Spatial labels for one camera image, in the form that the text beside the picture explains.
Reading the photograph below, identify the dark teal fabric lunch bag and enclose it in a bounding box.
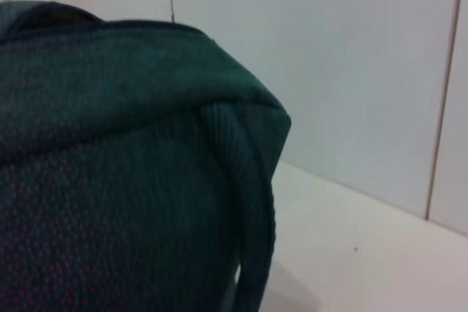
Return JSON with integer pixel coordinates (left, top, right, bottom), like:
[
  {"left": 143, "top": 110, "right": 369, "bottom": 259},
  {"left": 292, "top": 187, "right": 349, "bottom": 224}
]
[{"left": 0, "top": 0, "right": 293, "bottom": 312}]

